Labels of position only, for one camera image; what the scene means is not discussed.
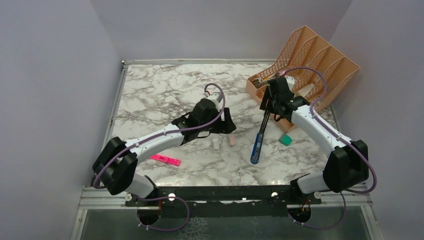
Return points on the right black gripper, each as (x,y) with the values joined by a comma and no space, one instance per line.
(265,102)

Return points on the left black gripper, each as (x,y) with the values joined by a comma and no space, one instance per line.
(226,126)

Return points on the white stapler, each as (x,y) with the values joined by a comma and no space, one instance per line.
(216,144)

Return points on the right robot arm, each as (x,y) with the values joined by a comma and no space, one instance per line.
(347,160)

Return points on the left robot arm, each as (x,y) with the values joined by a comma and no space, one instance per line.
(115,167)

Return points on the green grey eraser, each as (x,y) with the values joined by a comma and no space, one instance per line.
(285,139)

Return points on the orange mesh file organizer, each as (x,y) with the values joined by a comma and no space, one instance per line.
(320,70)

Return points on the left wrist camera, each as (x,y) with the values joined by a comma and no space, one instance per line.
(216,98)

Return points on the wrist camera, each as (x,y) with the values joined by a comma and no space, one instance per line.
(216,98)
(290,82)

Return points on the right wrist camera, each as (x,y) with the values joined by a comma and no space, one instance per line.
(290,82)

